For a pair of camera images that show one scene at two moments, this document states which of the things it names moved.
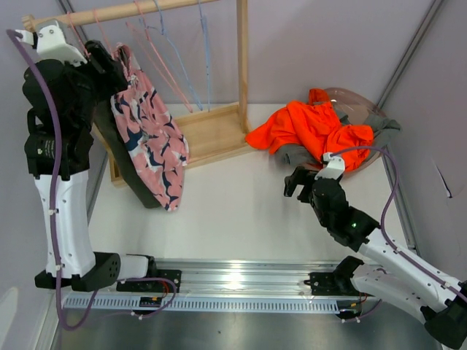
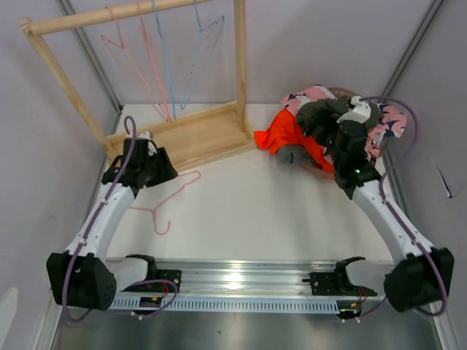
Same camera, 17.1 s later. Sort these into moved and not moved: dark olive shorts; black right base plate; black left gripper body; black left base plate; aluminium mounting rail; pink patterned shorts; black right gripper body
Moved: black right gripper body; black left gripper body; dark olive shorts; pink patterned shorts
Not moved: black left base plate; black right base plate; aluminium mounting rail
